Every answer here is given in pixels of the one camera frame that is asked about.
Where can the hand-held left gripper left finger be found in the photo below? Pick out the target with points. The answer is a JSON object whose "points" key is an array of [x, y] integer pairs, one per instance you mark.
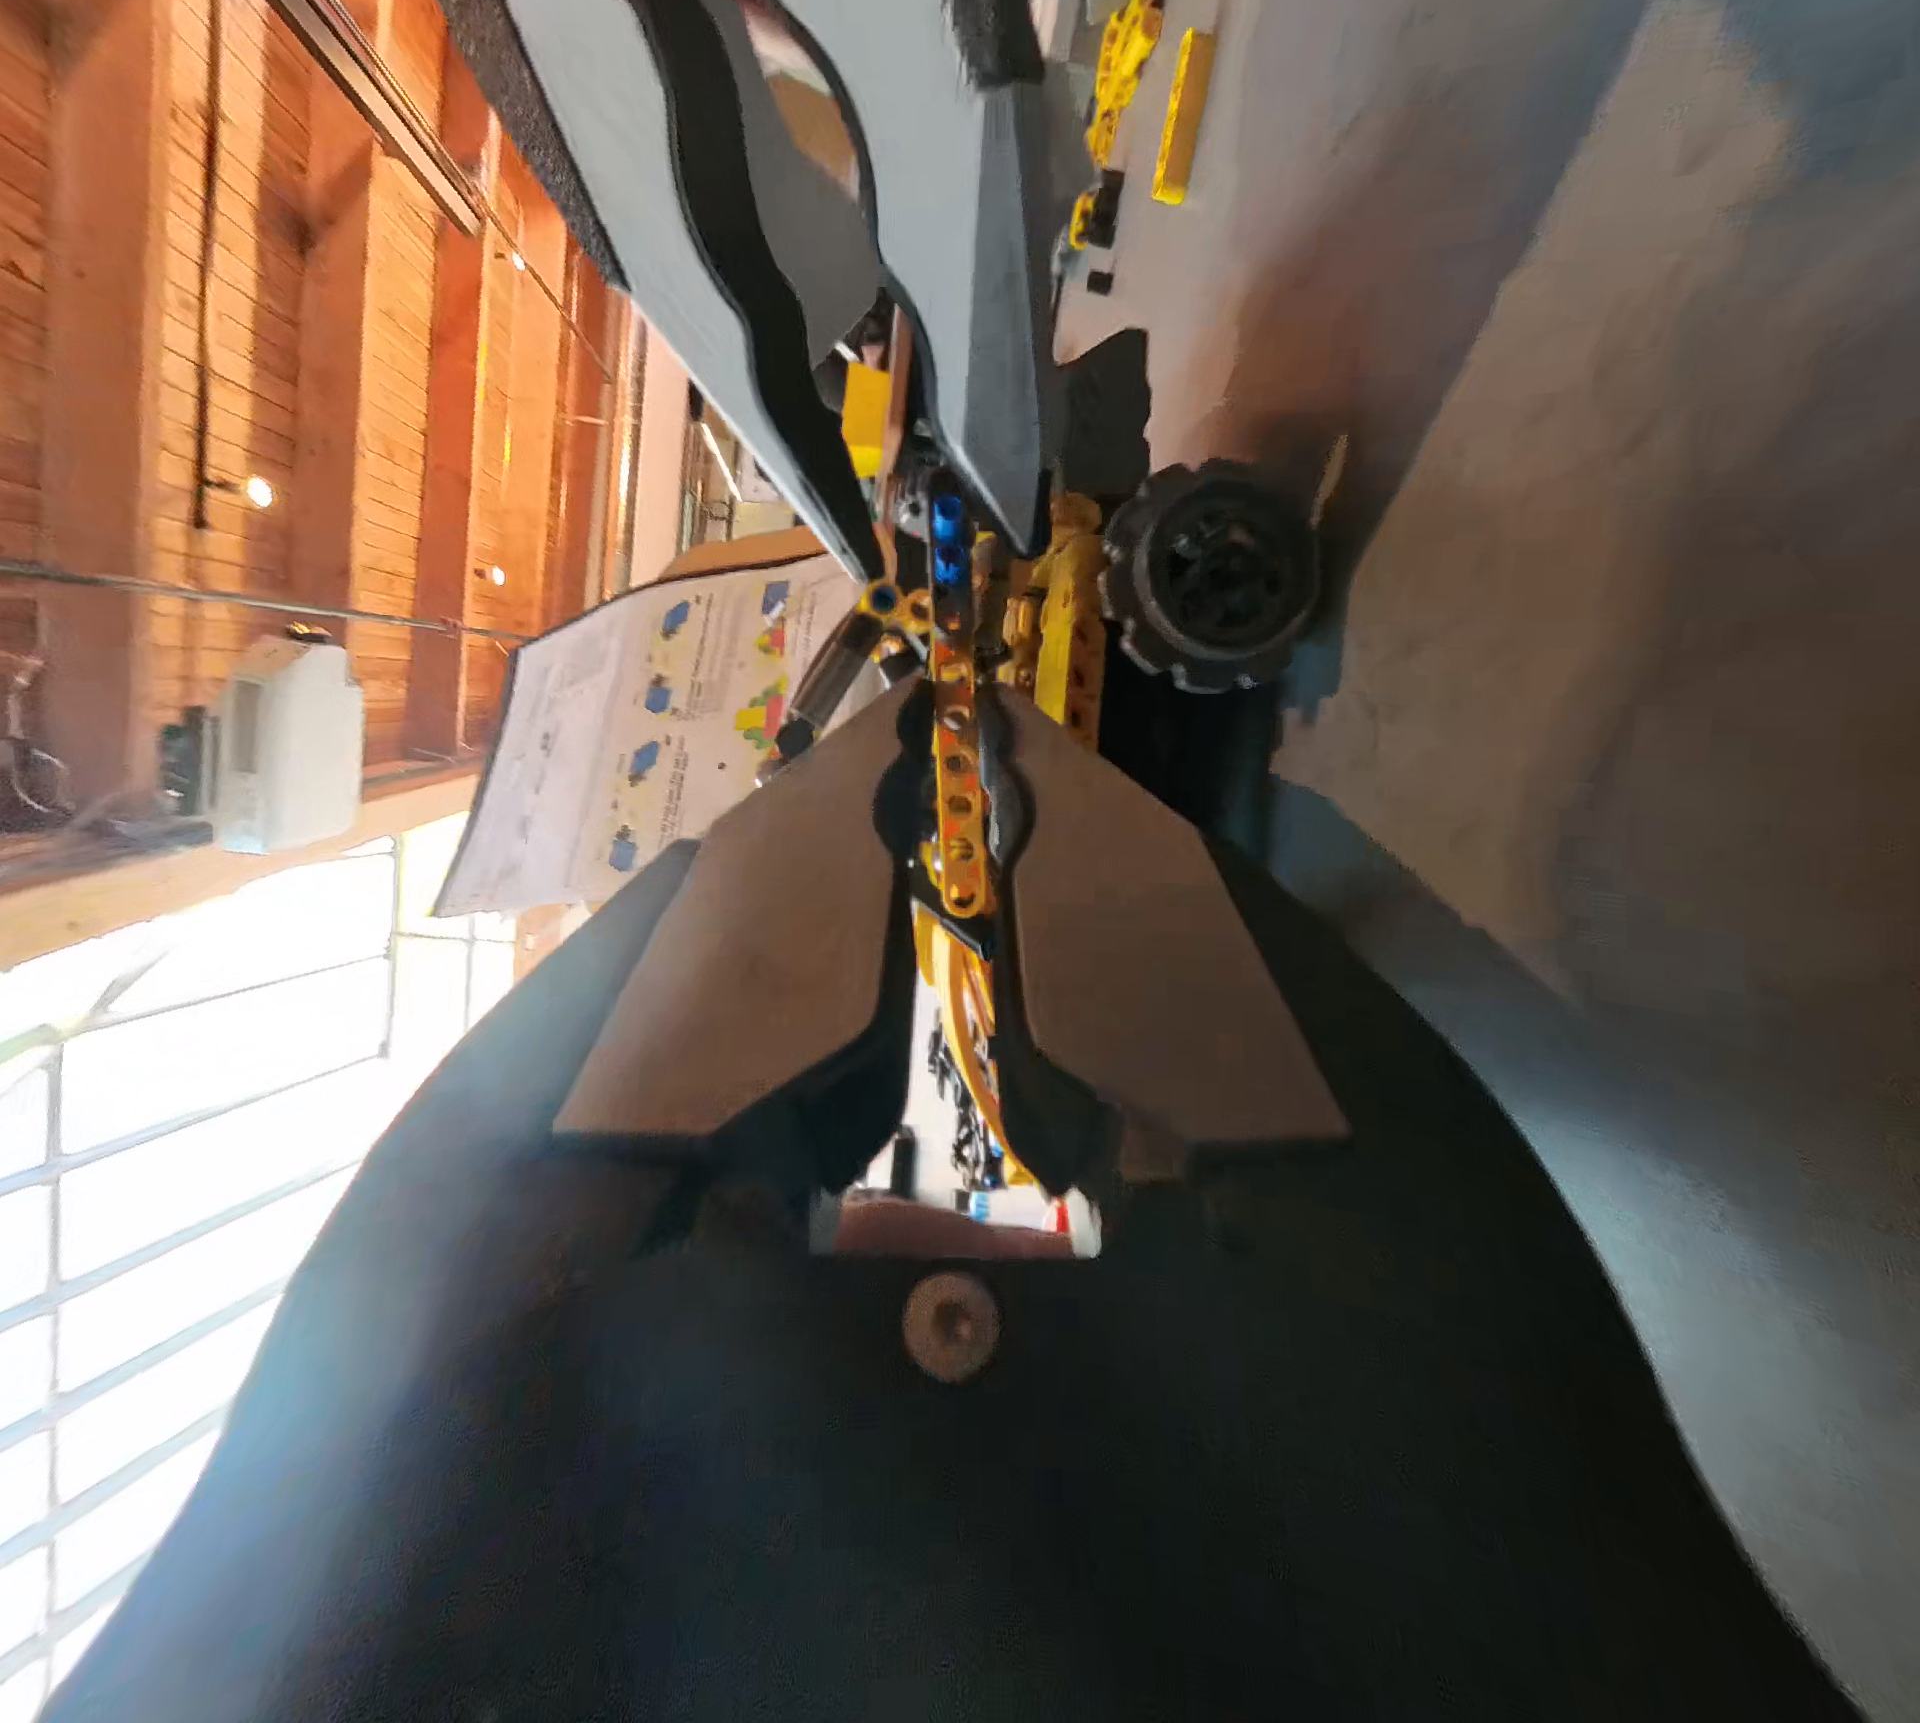
{"points": [[734, 976]]}

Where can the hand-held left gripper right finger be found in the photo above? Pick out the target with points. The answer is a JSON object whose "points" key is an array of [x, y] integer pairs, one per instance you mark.
{"points": [[1155, 976]]}

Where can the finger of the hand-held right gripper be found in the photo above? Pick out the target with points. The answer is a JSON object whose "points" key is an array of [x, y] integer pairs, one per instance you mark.
{"points": [[631, 132], [962, 254]]}

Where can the yellow and black beam assembly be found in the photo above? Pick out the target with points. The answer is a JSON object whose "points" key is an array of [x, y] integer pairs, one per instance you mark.
{"points": [[952, 764]]}

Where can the yellow grey toy vehicle model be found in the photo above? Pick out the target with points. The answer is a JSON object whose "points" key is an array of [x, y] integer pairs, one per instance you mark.
{"points": [[1216, 578]]}

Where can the grey desk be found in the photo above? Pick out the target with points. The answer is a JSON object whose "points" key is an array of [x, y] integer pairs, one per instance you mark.
{"points": [[1502, 254]]}

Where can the printed instruction sheet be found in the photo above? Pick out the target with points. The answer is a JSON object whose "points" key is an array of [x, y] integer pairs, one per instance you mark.
{"points": [[631, 734]]}

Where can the wooden sheet stand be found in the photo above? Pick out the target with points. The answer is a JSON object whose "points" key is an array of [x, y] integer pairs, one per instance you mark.
{"points": [[752, 548]]}

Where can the bright window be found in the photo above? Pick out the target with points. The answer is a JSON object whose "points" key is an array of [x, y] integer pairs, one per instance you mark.
{"points": [[180, 1230]]}

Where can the white wall device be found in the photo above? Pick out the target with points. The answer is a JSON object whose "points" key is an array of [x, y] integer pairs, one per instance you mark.
{"points": [[286, 742]]}

